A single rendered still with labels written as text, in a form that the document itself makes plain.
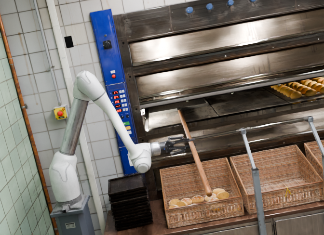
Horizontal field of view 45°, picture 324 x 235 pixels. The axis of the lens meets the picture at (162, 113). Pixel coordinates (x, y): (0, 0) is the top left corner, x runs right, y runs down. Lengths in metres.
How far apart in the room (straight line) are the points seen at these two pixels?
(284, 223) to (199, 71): 1.26
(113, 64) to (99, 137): 0.59
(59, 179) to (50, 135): 0.83
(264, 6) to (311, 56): 0.53
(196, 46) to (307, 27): 0.86
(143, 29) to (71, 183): 1.28
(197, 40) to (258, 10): 0.50
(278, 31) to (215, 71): 0.56
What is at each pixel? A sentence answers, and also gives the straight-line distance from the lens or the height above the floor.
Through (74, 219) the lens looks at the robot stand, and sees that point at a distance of 2.53.
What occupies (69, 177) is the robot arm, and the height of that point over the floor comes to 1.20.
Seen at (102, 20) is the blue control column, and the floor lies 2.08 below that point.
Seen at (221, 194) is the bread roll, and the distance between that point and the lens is 3.12.
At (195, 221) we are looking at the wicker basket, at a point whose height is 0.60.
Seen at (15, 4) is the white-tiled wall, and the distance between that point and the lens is 3.16.
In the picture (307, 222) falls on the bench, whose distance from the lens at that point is 3.05.
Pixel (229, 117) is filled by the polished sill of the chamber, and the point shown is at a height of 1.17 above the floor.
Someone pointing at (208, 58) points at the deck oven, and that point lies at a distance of 3.07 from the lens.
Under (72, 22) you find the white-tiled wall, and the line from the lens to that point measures 3.06.
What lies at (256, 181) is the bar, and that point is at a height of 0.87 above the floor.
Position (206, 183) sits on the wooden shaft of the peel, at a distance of 1.96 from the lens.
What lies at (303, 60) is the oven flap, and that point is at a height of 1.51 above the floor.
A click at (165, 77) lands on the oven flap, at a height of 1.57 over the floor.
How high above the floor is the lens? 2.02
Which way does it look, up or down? 14 degrees down
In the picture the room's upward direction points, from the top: 10 degrees counter-clockwise
